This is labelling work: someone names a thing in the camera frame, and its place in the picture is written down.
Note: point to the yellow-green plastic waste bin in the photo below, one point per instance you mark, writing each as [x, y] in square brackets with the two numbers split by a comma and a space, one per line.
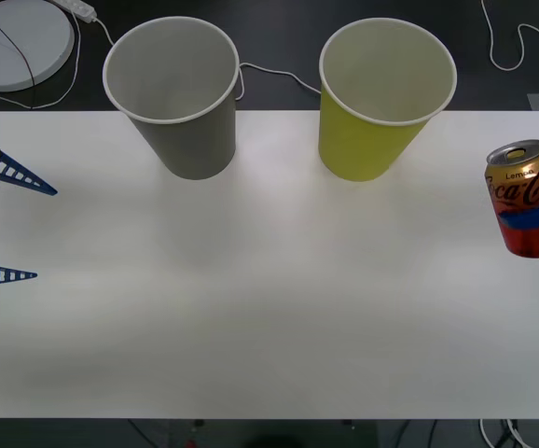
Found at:
[358, 149]

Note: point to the white power strip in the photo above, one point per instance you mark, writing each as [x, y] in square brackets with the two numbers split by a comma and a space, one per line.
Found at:
[76, 7]

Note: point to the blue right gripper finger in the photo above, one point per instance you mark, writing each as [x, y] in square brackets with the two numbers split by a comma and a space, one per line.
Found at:
[537, 218]

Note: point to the grey plastic waste bin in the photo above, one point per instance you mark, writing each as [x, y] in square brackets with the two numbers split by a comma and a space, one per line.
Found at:
[190, 140]

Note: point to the gold and red drink can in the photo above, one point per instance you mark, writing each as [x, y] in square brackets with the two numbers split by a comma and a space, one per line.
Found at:
[523, 186]

